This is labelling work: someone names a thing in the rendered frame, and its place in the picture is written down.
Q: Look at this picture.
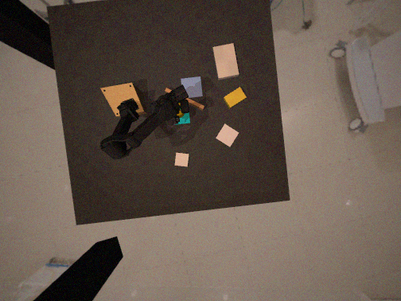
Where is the pink flat square pad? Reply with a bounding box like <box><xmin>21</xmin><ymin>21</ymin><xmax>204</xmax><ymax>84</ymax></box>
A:
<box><xmin>216</xmin><ymin>124</ymin><xmax>239</xmax><ymax>147</ymax></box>

